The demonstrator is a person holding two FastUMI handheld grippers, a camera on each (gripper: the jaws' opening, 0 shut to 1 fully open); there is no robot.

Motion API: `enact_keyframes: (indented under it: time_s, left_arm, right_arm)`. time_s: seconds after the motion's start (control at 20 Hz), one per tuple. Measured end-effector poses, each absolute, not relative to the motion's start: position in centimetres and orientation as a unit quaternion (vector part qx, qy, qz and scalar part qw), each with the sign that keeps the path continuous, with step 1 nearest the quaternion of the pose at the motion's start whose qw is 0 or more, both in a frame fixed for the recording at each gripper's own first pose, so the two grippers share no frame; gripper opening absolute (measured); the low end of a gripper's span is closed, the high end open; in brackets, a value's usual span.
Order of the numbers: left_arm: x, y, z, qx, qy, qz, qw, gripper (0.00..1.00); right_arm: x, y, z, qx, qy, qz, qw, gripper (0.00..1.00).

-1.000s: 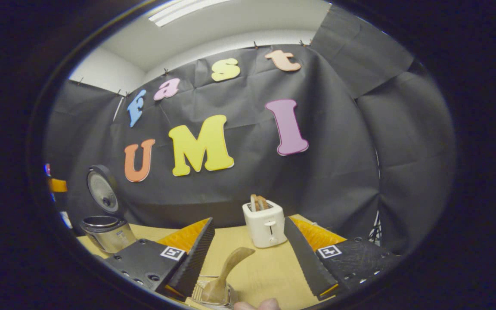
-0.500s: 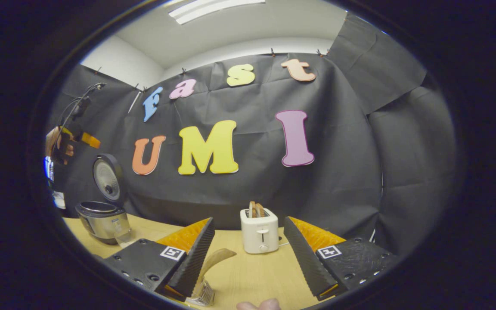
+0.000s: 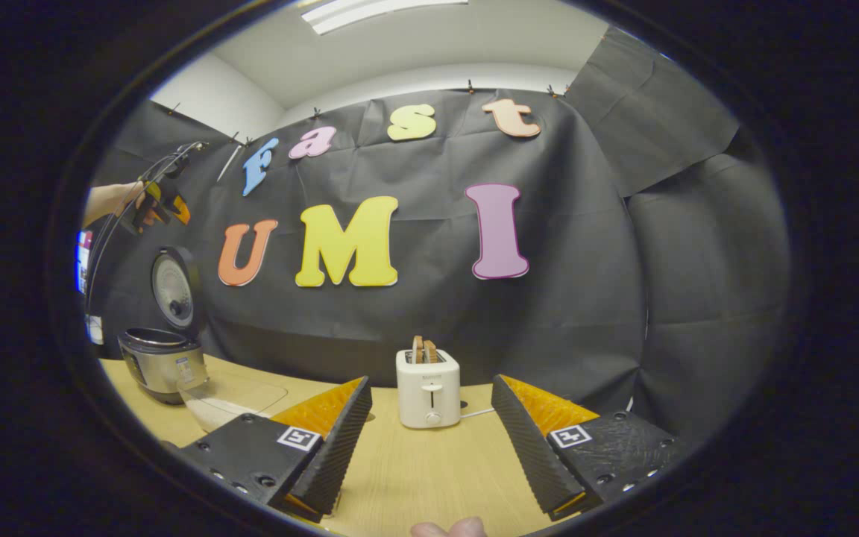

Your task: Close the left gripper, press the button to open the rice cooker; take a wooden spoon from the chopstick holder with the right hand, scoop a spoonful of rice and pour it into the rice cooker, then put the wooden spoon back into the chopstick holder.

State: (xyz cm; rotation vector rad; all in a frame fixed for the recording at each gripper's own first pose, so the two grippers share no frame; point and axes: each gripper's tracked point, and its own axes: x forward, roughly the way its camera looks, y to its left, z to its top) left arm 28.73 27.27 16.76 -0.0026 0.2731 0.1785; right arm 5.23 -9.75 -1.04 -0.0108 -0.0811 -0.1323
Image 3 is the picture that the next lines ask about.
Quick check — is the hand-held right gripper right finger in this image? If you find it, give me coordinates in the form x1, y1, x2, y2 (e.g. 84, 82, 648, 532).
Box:
490, 374, 693, 522

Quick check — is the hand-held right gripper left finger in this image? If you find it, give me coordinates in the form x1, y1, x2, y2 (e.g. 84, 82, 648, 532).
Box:
174, 375, 374, 523

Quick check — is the pile of white rice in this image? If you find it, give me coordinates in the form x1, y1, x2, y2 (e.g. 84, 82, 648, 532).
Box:
189, 398, 255, 434

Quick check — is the silver black rice cooker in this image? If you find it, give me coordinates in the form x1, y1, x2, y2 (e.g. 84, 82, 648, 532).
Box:
117, 247, 209, 406

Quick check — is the computer monitor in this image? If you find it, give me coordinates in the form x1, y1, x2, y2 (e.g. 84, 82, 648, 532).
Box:
75, 230, 94, 296

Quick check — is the white toaster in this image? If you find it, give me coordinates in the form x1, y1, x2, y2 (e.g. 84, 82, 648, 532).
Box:
395, 348, 462, 430

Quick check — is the clear plastic container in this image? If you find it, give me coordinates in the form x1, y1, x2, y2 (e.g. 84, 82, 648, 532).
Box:
177, 372, 289, 435

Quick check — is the ceiling light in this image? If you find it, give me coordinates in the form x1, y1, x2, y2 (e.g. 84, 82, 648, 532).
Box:
301, 0, 469, 37

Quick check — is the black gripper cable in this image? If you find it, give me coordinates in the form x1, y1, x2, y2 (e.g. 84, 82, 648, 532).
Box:
85, 140, 208, 315

